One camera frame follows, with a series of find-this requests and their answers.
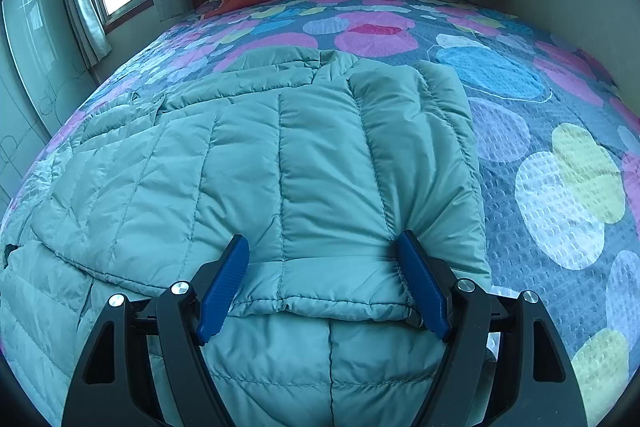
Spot light green puffer jacket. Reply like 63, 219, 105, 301
1, 46, 490, 426

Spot colourful dotted bedspread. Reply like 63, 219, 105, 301
32, 0, 639, 425

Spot glossy white wardrobe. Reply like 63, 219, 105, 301
1, 0, 96, 208

